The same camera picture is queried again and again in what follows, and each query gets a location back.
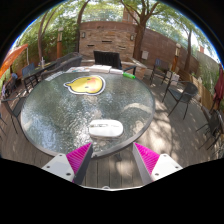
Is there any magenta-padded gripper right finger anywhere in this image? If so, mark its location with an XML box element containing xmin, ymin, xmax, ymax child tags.
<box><xmin>132</xmin><ymin>142</ymin><xmax>184</xmax><ymax>186</ymax></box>

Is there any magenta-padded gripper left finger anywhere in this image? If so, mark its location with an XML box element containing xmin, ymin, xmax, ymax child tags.
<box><xmin>41</xmin><ymin>142</ymin><xmax>94</xmax><ymax>186</ymax></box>

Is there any white computer mouse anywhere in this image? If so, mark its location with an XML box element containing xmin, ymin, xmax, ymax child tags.
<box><xmin>88</xmin><ymin>119</ymin><xmax>125</xmax><ymax>139</ymax></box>

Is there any yellow duck-shaped mouse pad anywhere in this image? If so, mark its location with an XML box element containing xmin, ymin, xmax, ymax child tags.
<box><xmin>63</xmin><ymin>75</ymin><xmax>107</xmax><ymax>97</ymax></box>

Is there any black mesh chair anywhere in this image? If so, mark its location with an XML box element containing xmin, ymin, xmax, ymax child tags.
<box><xmin>195</xmin><ymin>109</ymin><xmax>224</xmax><ymax>151</ymax></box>
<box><xmin>0</xmin><ymin>96</ymin><xmax>27</xmax><ymax>134</ymax></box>
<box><xmin>162</xmin><ymin>80</ymin><xmax>199</xmax><ymax>120</ymax></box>

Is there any wooden slat fence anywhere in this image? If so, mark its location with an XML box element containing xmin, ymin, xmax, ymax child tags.
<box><xmin>179</xmin><ymin>68</ymin><xmax>214</xmax><ymax>111</ymax></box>

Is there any white bin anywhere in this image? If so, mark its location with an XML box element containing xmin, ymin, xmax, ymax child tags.
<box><xmin>171</xmin><ymin>72</ymin><xmax>180</xmax><ymax>84</ymax></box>

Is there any white number plate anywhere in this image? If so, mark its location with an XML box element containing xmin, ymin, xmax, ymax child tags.
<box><xmin>44</xmin><ymin>70</ymin><xmax>66</xmax><ymax>82</ymax></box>

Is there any red umbrella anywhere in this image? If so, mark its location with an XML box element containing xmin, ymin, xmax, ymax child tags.
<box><xmin>213</xmin><ymin>64</ymin><xmax>224</xmax><ymax>103</ymax></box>

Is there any round glass side table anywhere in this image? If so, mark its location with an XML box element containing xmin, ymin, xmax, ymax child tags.
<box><xmin>21</xmin><ymin>60</ymin><xmax>58</xmax><ymax>93</ymax></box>

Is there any blue chair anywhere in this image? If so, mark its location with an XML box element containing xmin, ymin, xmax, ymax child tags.
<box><xmin>21</xmin><ymin>62</ymin><xmax>36</xmax><ymax>80</ymax></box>
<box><xmin>149</xmin><ymin>58</ymin><xmax>171</xmax><ymax>86</ymax></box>

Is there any dark wicker chair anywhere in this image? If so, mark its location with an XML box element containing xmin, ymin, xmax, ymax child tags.
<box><xmin>55</xmin><ymin>51</ymin><xmax>83</xmax><ymax>64</ymax></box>
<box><xmin>40</xmin><ymin>56</ymin><xmax>83</xmax><ymax>81</ymax></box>

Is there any white open book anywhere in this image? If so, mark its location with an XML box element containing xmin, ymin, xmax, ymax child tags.
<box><xmin>88</xmin><ymin>64</ymin><xmax>113</xmax><ymax>74</ymax></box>

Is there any small white box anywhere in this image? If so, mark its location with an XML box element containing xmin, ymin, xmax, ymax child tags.
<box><xmin>109</xmin><ymin>68</ymin><xmax>124</xmax><ymax>75</ymax></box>

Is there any black slatted chair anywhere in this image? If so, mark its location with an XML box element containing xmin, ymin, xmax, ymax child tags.
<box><xmin>93</xmin><ymin>50</ymin><xmax>138</xmax><ymax>76</ymax></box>

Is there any thin tree by fence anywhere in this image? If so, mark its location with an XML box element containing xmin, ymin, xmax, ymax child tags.
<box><xmin>179</xmin><ymin>19</ymin><xmax>195</xmax><ymax>73</ymax></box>

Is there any orange canopy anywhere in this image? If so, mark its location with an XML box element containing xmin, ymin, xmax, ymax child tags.
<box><xmin>0</xmin><ymin>43</ymin><xmax>29</xmax><ymax>79</ymax></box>

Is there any forked thin tree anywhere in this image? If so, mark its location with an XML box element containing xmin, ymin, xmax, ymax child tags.
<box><xmin>37</xmin><ymin>8</ymin><xmax>56</xmax><ymax>63</ymax></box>

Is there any large branching tree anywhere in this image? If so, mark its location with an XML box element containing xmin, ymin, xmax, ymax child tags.
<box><xmin>119</xmin><ymin>0</ymin><xmax>161</xmax><ymax>62</ymax></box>

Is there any stone fireplace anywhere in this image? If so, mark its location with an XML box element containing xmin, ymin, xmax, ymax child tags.
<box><xmin>78</xmin><ymin>20</ymin><xmax>138</xmax><ymax>61</ymax></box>

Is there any slim curved tree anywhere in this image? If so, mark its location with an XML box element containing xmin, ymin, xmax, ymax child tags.
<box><xmin>75</xmin><ymin>0</ymin><xmax>91</xmax><ymax>53</ymax></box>

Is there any wooden lamp post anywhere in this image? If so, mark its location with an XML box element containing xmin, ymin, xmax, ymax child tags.
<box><xmin>172</xmin><ymin>43</ymin><xmax>182</xmax><ymax>73</ymax></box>
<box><xmin>56</xmin><ymin>27</ymin><xmax>64</xmax><ymax>60</ymax></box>

